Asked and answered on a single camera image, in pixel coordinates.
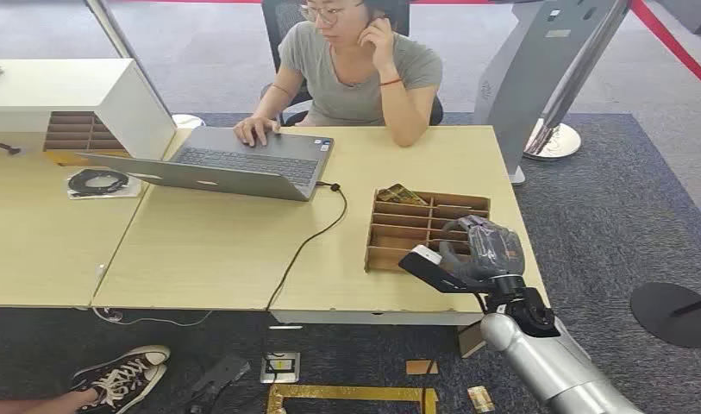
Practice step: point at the person's left forearm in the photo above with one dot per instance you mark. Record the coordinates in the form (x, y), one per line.
(404, 111)

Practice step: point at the gold and dark card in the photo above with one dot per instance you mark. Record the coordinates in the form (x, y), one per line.
(401, 195)

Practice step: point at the grey kiosk stand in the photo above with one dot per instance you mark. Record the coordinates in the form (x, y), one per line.
(527, 80)

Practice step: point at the chrome stanchion pole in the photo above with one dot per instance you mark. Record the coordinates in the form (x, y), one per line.
(578, 71)

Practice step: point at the person's left hand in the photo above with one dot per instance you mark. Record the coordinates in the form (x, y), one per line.
(378, 39)

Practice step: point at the chrome stanchion base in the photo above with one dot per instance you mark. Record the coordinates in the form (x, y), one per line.
(564, 143)

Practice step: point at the eyeglasses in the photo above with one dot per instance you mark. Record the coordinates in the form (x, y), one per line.
(321, 12)

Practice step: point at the flat brown cardboard piece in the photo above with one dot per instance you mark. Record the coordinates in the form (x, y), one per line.
(421, 367)

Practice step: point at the grey open laptop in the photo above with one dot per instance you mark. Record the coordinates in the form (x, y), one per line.
(253, 163)

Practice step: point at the person's right hand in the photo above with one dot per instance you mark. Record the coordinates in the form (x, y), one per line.
(254, 129)

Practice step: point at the gold floor tape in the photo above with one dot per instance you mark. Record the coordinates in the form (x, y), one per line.
(350, 393)

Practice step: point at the metal floor socket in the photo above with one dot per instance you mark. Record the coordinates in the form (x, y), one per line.
(280, 367)

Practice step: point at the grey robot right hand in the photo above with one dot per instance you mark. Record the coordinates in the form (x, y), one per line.
(490, 251)

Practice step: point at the slanted grey pole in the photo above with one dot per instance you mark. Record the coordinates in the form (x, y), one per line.
(130, 57)

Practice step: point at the small patterned card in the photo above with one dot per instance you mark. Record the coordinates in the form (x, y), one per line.
(480, 399)

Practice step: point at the black office chair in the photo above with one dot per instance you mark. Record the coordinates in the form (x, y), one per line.
(278, 23)

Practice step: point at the black round floor base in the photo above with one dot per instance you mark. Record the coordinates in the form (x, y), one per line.
(664, 314)

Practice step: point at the black and white sneaker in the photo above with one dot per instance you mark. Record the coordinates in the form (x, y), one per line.
(124, 377)

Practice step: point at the seated person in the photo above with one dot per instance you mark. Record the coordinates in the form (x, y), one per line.
(356, 80)

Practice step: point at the black flat floor object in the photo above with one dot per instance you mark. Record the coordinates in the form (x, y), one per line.
(219, 377)

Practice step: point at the red barrier belt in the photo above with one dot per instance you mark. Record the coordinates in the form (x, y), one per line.
(673, 45)

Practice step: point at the cardboard slotted organizer in shelf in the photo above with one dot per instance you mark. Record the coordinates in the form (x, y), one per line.
(78, 132)

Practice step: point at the person's right forearm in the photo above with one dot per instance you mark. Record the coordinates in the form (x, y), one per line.
(270, 98)

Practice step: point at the white round pole base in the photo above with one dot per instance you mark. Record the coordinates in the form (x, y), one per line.
(187, 120)

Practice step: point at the white desk shelf unit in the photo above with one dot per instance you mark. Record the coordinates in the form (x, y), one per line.
(98, 91)

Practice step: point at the cardboard block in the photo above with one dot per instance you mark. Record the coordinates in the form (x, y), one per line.
(470, 340)

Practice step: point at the cardboard card organizer tray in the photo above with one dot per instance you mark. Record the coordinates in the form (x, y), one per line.
(401, 231)

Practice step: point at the person's leg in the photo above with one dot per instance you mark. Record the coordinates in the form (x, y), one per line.
(36, 404)

